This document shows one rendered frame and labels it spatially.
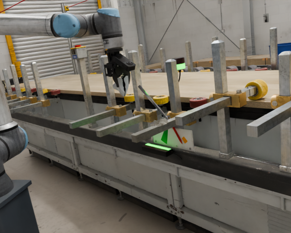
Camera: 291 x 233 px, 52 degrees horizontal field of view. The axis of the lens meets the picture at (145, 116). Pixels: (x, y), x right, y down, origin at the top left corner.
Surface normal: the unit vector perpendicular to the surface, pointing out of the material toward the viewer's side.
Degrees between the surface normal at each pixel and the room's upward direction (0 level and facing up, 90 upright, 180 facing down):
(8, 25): 95
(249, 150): 90
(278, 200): 90
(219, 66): 90
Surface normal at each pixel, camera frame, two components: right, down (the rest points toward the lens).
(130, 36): 0.68, 0.09
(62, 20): -0.13, 0.28
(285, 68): -0.73, 0.27
